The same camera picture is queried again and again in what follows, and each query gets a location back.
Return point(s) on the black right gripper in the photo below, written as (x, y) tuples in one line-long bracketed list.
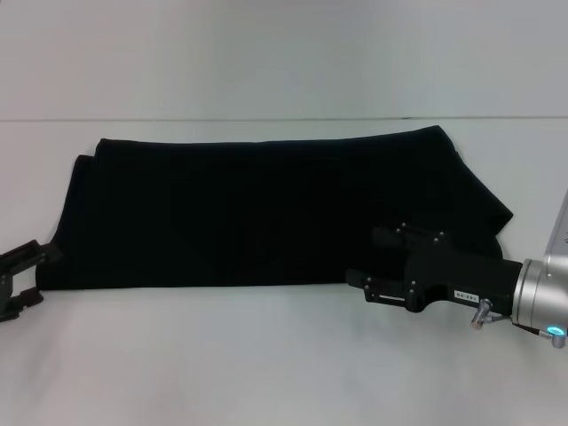
[(466, 277)]

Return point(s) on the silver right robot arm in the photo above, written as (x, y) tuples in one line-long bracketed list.
[(537, 288)]

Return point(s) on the right gripper silver connector stub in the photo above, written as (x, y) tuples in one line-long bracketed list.
[(481, 313)]

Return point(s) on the black shirt with FREE print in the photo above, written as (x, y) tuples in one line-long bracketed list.
[(266, 213)]

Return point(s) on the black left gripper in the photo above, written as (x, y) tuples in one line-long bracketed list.
[(9, 284)]

